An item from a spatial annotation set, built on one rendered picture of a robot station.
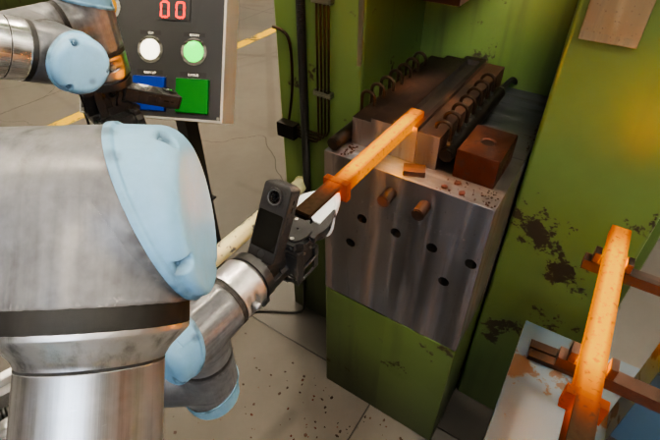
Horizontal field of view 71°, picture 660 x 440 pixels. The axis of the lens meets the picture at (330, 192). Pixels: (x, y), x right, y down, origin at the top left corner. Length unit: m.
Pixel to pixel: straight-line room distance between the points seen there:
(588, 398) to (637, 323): 1.51
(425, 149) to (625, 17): 0.39
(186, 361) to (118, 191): 0.32
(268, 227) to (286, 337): 1.18
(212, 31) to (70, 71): 0.48
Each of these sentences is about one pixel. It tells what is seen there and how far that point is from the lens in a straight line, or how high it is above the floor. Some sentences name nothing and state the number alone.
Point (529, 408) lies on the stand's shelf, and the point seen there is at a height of 0.67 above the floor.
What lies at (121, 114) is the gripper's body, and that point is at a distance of 0.91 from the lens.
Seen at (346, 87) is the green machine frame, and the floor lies 0.97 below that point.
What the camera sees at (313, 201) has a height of 1.02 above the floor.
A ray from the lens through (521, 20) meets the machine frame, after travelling 1.33.
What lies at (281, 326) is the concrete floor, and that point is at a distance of 1.82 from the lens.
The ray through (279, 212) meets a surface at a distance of 0.62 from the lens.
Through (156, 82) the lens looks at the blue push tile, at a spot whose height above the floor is 1.03.
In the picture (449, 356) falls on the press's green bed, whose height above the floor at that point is 0.44.
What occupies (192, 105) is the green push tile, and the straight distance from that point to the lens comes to 1.08.
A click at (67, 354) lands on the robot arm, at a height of 1.24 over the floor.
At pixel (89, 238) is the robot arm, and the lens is 0.29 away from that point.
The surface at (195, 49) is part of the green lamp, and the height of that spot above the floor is 1.09.
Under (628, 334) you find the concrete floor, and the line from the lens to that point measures 2.10.
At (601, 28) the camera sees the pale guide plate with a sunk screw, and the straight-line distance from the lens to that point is 0.93.
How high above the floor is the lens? 1.46
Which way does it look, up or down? 38 degrees down
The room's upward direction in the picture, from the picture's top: straight up
